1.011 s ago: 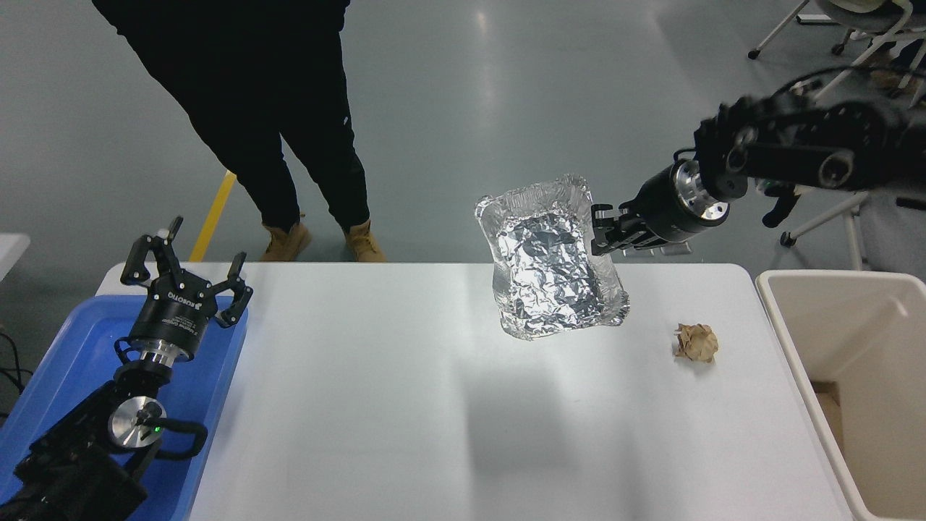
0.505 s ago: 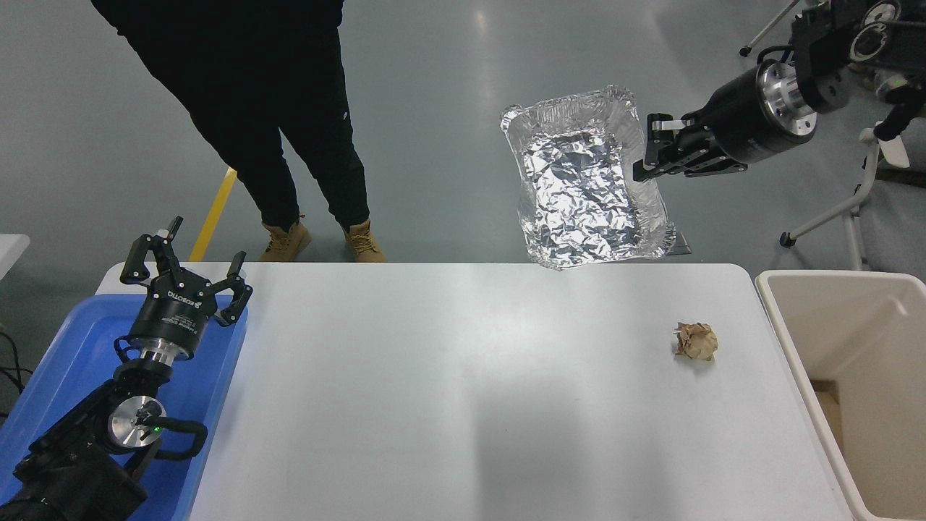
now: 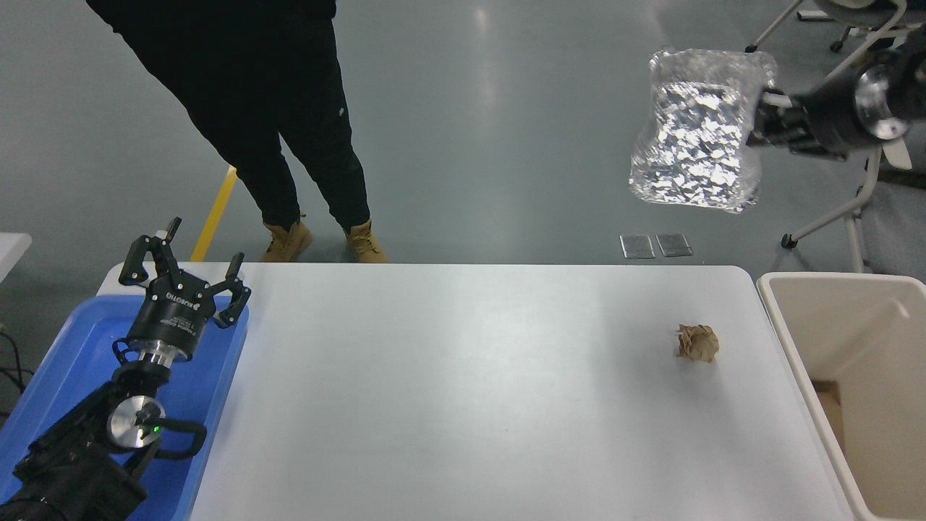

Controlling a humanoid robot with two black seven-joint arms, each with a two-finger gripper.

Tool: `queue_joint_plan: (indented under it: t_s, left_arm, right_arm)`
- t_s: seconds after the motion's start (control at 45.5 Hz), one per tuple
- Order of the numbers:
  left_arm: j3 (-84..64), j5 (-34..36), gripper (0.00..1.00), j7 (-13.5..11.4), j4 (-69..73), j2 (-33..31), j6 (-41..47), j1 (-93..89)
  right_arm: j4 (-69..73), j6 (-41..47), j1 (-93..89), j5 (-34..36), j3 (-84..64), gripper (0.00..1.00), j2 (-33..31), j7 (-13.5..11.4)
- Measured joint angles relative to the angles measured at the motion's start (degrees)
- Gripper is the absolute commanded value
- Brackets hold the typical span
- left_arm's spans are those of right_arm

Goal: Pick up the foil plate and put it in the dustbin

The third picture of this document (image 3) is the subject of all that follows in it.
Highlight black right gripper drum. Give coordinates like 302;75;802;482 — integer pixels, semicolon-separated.
799;67;882;158

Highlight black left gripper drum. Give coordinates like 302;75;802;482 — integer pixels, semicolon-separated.
128;269;217;360

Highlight foil tray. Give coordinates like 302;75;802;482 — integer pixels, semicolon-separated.
628;47;779;215

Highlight white office chair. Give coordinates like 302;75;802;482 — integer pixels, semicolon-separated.
780;136;926;273
745;0;926;82

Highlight blue plastic tray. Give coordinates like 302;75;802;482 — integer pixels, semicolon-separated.
0;293;249;521

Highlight white side table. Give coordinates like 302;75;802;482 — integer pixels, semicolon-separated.
0;232;33;282

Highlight person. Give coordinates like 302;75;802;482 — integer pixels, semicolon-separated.
85;0;388;264

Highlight large pale plastic bin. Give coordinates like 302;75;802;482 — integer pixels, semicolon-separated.
756;271;926;521

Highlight crumpled tan paper ball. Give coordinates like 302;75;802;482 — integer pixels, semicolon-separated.
675;323;721;364

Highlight black floor cables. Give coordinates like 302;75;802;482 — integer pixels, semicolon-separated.
0;326;34;420

